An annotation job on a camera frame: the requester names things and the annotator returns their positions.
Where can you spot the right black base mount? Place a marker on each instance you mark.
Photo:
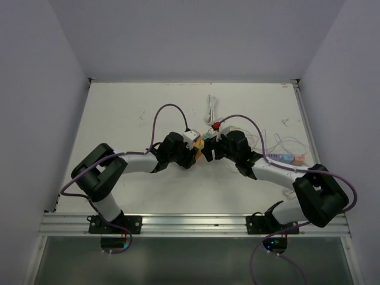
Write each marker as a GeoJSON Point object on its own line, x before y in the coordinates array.
{"type": "Point", "coordinates": [261, 224]}

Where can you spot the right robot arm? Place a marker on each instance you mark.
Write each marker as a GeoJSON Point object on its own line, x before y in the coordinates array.
{"type": "Point", "coordinates": [319, 197]}

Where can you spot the aluminium front rail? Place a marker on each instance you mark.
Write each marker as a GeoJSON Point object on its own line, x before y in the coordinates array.
{"type": "Point", "coordinates": [183, 225]}

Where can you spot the pink charger plug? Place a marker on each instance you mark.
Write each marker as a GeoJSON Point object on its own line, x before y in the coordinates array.
{"type": "Point", "coordinates": [298, 160]}

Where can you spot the blue charger plug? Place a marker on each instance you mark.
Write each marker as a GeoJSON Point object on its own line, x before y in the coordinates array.
{"type": "Point", "coordinates": [287, 158]}

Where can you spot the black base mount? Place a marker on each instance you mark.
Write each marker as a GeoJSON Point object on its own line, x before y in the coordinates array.
{"type": "Point", "coordinates": [131, 222]}
{"type": "Point", "coordinates": [261, 224]}

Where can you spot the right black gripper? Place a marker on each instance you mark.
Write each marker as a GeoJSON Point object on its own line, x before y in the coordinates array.
{"type": "Point", "coordinates": [212, 143]}

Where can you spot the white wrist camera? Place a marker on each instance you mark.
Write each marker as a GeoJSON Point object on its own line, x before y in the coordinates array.
{"type": "Point", "coordinates": [191, 137]}
{"type": "Point", "coordinates": [221, 128]}

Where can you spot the teal charger plug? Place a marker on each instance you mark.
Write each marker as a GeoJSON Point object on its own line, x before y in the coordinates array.
{"type": "Point", "coordinates": [207, 136]}

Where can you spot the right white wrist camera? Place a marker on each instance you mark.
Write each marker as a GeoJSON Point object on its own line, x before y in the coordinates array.
{"type": "Point", "coordinates": [221, 128]}

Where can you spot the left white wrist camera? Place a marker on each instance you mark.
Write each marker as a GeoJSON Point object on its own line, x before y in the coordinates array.
{"type": "Point", "coordinates": [191, 137]}

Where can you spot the purple power strip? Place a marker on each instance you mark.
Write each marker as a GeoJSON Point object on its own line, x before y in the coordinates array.
{"type": "Point", "coordinates": [275, 156]}

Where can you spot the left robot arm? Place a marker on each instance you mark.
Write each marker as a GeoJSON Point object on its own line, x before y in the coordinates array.
{"type": "Point", "coordinates": [99, 172]}

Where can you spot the yellow charger plug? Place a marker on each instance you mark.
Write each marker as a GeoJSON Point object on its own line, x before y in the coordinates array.
{"type": "Point", "coordinates": [200, 144]}

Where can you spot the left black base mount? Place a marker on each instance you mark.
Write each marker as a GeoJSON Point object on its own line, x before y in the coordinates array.
{"type": "Point", "coordinates": [131, 222]}

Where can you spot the orange power strip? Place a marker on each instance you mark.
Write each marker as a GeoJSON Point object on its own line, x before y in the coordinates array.
{"type": "Point", "coordinates": [198, 153]}

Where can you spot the right aluminium side rail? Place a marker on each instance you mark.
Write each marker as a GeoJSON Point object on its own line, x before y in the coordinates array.
{"type": "Point", "coordinates": [310, 137]}

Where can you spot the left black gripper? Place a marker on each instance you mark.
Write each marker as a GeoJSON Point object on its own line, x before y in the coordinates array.
{"type": "Point", "coordinates": [189, 158]}

